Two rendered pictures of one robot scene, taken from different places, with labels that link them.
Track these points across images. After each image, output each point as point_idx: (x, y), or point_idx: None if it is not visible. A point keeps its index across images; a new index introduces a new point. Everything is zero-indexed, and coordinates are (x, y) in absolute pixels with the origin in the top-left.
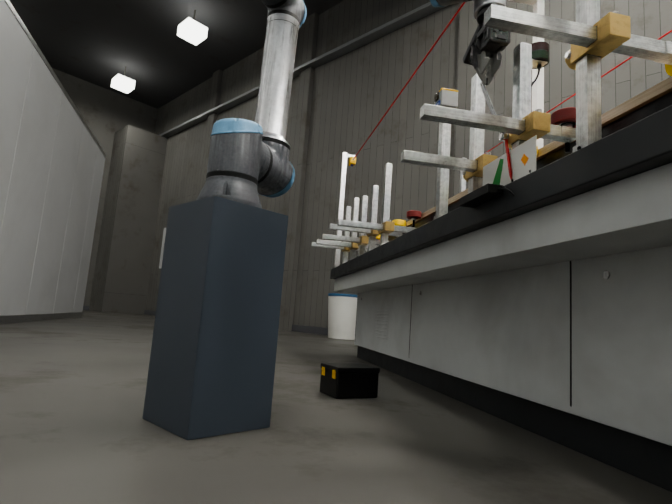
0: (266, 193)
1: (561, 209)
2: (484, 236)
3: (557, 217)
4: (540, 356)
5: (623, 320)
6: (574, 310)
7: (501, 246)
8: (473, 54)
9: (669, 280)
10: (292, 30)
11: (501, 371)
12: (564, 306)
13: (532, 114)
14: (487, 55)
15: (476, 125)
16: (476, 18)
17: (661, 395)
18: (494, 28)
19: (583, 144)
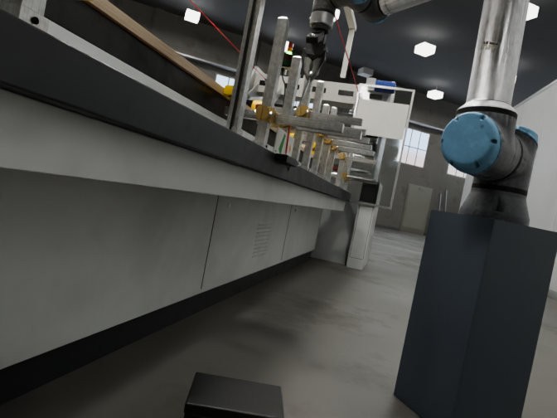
0: (469, 174)
1: (283, 186)
2: (259, 181)
3: (282, 189)
4: (191, 263)
5: (228, 230)
6: (214, 226)
7: (264, 194)
8: (324, 60)
9: (241, 211)
10: None
11: (157, 291)
12: (210, 223)
13: None
14: (312, 55)
15: (323, 133)
16: (326, 24)
17: (230, 263)
18: (355, 123)
19: (298, 162)
